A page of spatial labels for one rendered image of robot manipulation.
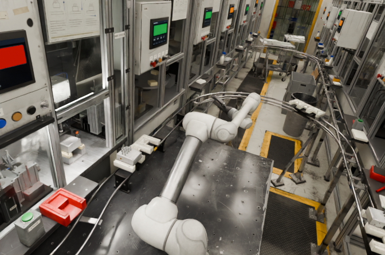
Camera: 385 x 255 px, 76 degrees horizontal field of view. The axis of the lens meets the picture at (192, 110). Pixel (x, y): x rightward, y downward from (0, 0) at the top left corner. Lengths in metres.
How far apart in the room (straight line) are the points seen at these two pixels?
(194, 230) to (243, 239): 0.45
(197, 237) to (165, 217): 0.19
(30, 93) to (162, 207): 0.78
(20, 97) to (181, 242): 0.89
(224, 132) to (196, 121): 0.18
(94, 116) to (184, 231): 0.98
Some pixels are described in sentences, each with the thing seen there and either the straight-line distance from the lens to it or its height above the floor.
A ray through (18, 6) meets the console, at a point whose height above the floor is 1.81.
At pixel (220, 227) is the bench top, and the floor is 0.68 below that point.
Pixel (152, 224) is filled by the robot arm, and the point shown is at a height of 0.90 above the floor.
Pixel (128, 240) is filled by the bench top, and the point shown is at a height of 0.68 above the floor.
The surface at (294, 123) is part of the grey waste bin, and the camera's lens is 4.05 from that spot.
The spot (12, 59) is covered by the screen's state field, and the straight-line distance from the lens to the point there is 1.05.
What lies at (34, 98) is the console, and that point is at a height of 1.46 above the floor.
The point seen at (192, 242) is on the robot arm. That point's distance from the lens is 1.23.
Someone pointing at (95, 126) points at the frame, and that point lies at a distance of 1.82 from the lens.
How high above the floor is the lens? 1.95
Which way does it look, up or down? 28 degrees down
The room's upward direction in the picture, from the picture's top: 8 degrees clockwise
